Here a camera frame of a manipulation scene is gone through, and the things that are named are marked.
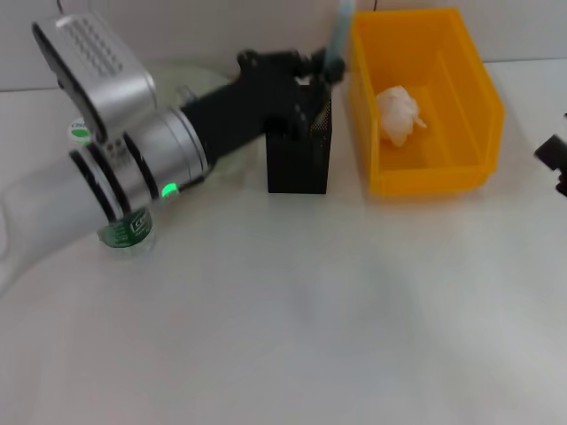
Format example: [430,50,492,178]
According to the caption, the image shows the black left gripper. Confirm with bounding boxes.
[179,47,347,172]

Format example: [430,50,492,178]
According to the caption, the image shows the silver marker pen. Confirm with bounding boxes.
[326,0,358,85]

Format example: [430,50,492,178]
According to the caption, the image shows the white paper ball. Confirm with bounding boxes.
[375,84,429,146]

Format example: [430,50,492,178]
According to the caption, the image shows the clear green-label water bottle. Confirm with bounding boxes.
[66,118,157,262]

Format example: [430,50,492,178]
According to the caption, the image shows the black mesh pen holder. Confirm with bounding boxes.
[265,86,333,195]

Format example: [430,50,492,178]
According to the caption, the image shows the pale green glass fruit plate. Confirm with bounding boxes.
[154,57,252,181]

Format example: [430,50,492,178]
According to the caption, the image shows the yellow plastic bin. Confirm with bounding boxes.
[346,6,506,198]

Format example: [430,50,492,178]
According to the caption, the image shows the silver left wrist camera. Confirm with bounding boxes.
[31,12,159,143]

